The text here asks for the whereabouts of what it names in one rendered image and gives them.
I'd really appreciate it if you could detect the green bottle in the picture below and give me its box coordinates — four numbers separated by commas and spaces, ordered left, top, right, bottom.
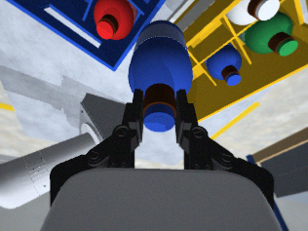
238, 11, 298, 56

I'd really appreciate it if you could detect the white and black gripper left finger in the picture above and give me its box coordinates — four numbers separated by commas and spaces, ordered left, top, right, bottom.
50, 89, 144, 208

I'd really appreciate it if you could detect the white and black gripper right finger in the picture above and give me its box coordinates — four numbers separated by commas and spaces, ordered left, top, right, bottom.
174, 90, 274, 212

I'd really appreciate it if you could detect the red bottle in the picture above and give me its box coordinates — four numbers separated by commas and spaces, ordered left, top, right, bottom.
94, 0, 137, 40

